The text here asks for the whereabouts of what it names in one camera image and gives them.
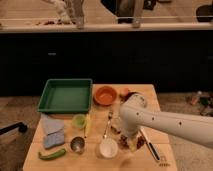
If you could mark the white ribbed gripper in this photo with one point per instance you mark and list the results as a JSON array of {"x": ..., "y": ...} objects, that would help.
[{"x": 129, "y": 141}]

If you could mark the dark red grape bunch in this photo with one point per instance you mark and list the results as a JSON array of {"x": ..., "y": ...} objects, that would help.
[{"x": 140, "y": 143}]

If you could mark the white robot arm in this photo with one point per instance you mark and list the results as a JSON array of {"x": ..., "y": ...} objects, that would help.
[{"x": 134, "y": 114}]

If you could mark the green plastic tray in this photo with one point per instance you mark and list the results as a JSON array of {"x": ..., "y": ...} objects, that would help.
[{"x": 66, "y": 96}]

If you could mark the small cardboard box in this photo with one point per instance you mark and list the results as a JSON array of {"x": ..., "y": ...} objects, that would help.
[{"x": 116, "y": 125}]

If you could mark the metal fork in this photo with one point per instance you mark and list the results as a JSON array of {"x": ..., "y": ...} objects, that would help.
[{"x": 110, "y": 115}]

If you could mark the dark brown bowl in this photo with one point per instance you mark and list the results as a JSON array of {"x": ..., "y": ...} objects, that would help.
[{"x": 129, "y": 95}]

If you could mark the yellow banana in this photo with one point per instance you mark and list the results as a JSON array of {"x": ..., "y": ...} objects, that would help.
[{"x": 87, "y": 126}]

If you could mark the small orange fruit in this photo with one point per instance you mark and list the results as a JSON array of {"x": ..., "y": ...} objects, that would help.
[{"x": 124, "y": 92}]

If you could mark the orange bowl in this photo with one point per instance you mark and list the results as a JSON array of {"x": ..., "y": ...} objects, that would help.
[{"x": 105, "y": 96}]

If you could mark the small green cup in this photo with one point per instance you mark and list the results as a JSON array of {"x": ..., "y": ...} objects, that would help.
[{"x": 79, "y": 121}]

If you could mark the small metal cup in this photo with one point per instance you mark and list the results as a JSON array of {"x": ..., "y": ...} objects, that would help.
[{"x": 77, "y": 145}]

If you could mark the green chili pepper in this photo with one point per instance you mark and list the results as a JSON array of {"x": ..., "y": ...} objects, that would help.
[{"x": 52, "y": 156}]

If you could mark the blue sponge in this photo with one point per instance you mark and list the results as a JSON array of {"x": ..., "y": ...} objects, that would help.
[{"x": 52, "y": 140}]

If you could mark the light blue cloth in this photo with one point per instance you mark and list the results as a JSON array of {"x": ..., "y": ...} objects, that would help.
[{"x": 51, "y": 125}]

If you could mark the black handled knife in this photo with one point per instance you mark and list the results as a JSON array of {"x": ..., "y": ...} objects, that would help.
[{"x": 150, "y": 145}]

